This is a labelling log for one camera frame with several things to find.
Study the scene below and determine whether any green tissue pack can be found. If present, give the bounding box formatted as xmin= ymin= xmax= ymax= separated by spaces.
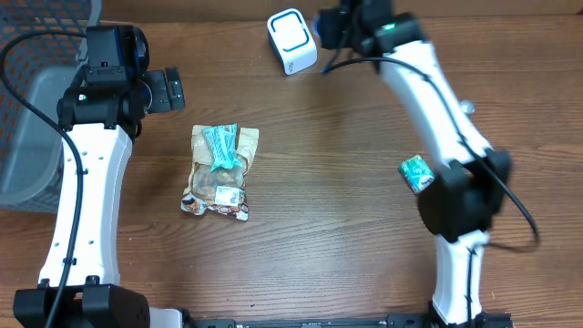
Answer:
xmin=399 ymin=155 xmax=435 ymax=195

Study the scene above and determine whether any grey plastic mesh basket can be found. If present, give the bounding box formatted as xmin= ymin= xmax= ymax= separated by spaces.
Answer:
xmin=1 ymin=0 xmax=102 ymax=213

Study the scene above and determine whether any white barcode scanner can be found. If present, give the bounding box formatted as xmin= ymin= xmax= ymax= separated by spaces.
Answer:
xmin=267 ymin=8 xmax=318 ymax=76

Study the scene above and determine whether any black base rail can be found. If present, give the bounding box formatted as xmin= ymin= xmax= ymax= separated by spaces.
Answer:
xmin=181 ymin=313 xmax=514 ymax=328

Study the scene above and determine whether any mint green snack bar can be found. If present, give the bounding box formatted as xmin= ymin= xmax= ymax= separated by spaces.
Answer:
xmin=202 ymin=123 xmax=242 ymax=171

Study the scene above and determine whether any yellow oil bottle silver cap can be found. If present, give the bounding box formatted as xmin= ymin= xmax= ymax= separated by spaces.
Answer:
xmin=459 ymin=99 xmax=475 ymax=116

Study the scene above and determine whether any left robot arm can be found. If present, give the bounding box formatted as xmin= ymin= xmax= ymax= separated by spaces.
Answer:
xmin=13 ymin=26 xmax=190 ymax=327

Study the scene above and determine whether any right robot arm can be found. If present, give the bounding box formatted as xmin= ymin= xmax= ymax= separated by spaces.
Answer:
xmin=314 ymin=1 xmax=513 ymax=327

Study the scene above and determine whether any brown snack pouch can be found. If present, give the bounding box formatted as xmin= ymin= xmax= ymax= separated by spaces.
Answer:
xmin=180 ymin=125 xmax=260 ymax=221

